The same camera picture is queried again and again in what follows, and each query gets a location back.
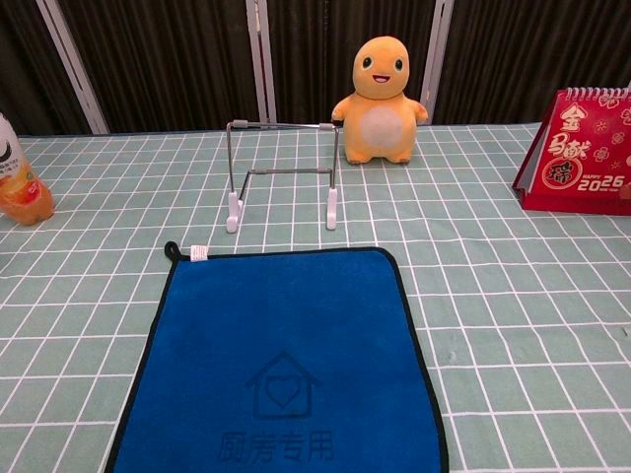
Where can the orange plush dinosaur toy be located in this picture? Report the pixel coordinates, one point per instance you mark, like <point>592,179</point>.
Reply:
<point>377,123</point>

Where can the blue towel with black trim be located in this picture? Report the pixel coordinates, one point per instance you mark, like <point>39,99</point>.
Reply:
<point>276,320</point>

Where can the white screen frame post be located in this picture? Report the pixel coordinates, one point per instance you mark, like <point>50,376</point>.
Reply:
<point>74,69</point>
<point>436,59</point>
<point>261,74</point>

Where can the orange drink bottle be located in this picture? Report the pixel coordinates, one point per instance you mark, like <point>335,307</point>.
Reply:
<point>24,192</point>

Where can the green checkered tablecloth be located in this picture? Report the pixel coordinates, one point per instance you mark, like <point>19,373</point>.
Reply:
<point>493,295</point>

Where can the red 2026 desk calendar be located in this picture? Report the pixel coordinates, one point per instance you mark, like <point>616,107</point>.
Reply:
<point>581,162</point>

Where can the dark brown pleated curtain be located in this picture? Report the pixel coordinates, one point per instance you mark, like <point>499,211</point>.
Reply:
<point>172,64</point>

